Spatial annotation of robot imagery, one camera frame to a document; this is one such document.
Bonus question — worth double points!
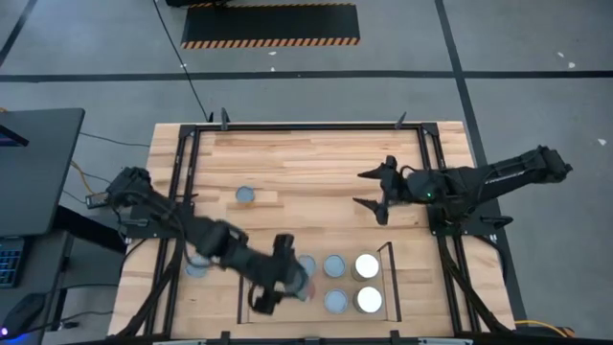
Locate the large blue yellow corn can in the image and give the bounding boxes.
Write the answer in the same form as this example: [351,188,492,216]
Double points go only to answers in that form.
[352,252,381,283]
[352,286,384,315]

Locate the black floor cable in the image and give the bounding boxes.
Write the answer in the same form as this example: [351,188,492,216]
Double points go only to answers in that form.
[151,0,215,124]

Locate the black computer mouse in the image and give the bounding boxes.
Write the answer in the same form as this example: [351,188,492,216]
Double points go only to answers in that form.
[0,292,47,339]

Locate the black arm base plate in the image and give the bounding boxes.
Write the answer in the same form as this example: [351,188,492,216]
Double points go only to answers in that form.
[125,200,195,240]
[427,198,513,237]

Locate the black power adapter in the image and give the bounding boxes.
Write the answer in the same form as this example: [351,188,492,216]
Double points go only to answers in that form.
[85,191,110,209]

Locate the black desk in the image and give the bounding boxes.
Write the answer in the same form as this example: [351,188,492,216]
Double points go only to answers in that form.
[0,107,86,239]

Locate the yellow pink-dotted can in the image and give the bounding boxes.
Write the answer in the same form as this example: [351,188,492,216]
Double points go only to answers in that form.
[235,185,257,205]

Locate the yellow cable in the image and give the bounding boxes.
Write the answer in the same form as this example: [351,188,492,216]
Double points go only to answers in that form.
[70,160,97,196]
[514,319,576,338]

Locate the backlit keyboard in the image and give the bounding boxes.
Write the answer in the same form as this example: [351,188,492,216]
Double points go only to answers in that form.
[0,237,26,289]

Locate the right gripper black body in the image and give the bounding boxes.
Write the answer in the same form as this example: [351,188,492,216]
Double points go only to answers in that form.
[375,155,414,226]

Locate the green can orange fruit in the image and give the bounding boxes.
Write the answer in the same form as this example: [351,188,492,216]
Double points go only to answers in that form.
[323,254,347,279]

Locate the black aluminium table frame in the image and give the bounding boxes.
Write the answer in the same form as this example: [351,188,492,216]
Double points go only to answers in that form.
[114,122,516,345]

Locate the black hazard-striped floor mat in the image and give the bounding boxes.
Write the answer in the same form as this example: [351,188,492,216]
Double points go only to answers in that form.
[180,3,361,50]

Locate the red white swirl can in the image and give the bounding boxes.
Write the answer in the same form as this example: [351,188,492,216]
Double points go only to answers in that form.
[324,288,350,315]
[296,254,318,278]

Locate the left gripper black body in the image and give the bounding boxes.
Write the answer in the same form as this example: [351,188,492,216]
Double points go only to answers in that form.
[251,233,307,315]

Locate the dark laptop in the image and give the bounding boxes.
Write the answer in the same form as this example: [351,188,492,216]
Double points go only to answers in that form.
[0,123,30,148]

